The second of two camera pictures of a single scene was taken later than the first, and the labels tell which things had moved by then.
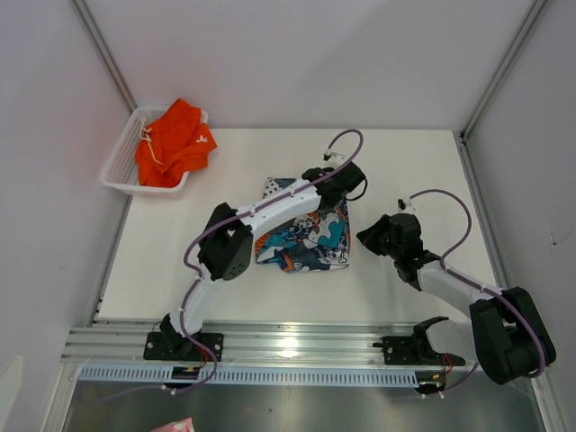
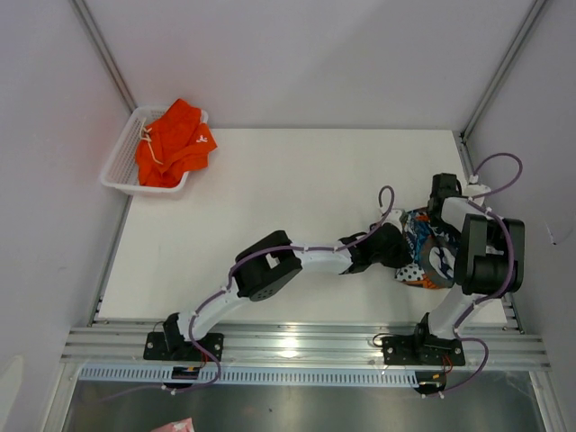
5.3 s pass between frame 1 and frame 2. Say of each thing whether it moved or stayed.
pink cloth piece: stayed
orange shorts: stayed
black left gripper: moved
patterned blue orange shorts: moved
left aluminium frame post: stayed
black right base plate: stayed
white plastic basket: stayed
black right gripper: moved
